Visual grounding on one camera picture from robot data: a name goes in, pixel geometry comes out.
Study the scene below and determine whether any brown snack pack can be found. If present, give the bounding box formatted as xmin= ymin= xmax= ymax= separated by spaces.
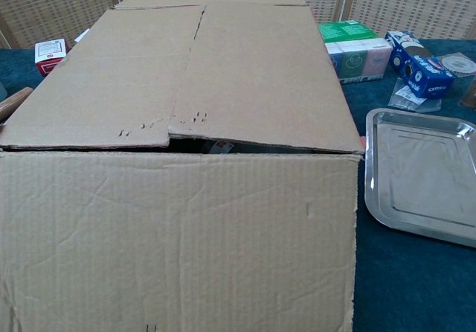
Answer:
xmin=460 ymin=74 xmax=476 ymax=109

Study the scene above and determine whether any glass jar with red label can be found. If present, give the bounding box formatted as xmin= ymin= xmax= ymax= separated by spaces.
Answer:
xmin=202 ymin=141 xmax=237 ymax=156

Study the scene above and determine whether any large cardboard box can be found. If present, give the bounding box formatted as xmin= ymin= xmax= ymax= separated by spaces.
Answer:
xmin=0 ymin=0 xmax=366 ymax=332

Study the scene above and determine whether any wooden rolling pin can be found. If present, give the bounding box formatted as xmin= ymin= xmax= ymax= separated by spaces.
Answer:
xmin=0 ymin=86 xmax=35 ymax=123

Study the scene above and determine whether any small clear plastic bag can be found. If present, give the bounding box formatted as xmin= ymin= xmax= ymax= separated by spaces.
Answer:
xmin=387 ymin=76 xmax=443 ymax=115

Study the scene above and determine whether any bamboo folding screen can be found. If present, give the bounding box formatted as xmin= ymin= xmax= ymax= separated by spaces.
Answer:
xmin=0 ymin=0 xmax=476 ymax=50

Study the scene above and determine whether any green carton box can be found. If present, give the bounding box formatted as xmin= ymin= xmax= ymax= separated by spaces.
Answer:
xmin=318 ymin=19 xmax=379 ymax=45

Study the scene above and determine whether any stainless steel tray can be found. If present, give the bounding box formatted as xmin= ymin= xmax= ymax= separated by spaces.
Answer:
xmin=364 ymin=108 xmax=476 ymax=249

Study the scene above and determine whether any red and white small box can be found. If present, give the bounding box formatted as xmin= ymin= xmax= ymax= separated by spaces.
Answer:
xmin=34 ymin=37 xmax=72 ymax=77

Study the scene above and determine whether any blue Oreo cookie box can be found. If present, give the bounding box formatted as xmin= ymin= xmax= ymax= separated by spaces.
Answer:
xmin=384 ymin=30 xmax=458 ymax=100

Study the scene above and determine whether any clear tape roll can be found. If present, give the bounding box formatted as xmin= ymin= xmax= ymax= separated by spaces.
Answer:
xmin=434 ymin=51 xmax=476 ymax=78

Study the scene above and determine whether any pocket tissue multipack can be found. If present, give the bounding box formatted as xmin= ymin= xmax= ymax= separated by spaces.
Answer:
xmin=324 ymin=36 xmax=393 ymax=86

